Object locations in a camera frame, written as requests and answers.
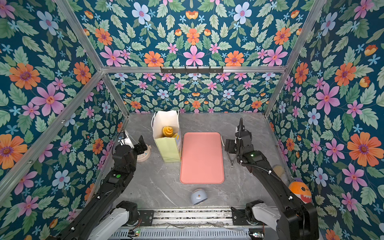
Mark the green painted paper bag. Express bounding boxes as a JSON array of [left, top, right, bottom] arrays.
[[151, 110, 182, 163]]

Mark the yellow croissant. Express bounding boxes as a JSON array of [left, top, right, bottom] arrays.
[[162, 126, 174, 138]]

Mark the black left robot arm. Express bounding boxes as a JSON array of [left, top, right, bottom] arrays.
[[47, 136, 148, 240]]

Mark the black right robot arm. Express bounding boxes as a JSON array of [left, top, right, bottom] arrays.
[[225, 119, 320, 240]]

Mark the pink round alarm clock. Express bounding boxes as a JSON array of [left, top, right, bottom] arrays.
[[137, 146, 152, 163]]

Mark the pink plastic tray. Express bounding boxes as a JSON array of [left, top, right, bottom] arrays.
[[180, 132, 225, 185]]

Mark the tan sponge block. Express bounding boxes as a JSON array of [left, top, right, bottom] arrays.
[[273, 165, 286, 179]]

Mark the orange shark plush toy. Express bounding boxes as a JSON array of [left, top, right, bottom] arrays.
[[289, 181, 312, 204]]

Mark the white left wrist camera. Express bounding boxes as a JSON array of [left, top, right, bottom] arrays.
[[118, 130, 134, 149]]

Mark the black hook rail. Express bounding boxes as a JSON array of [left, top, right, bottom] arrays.
[[160, 67, 224, 74]]

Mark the metal base rail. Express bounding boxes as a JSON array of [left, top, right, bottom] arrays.
[[110, 207, 279, 240]]

